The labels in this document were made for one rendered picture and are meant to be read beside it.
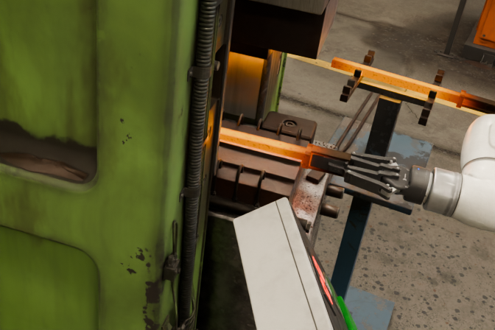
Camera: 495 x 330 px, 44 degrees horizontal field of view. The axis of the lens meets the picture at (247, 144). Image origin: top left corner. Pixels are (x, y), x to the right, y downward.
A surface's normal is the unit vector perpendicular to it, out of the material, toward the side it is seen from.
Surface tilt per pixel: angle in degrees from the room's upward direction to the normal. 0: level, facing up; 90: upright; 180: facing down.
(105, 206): 89
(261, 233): 30
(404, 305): 0
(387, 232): 0
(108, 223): 90
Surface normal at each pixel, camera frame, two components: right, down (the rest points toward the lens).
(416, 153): 0.12, -0.84
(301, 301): -0.39, -0.73
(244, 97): -0.27, 0.49
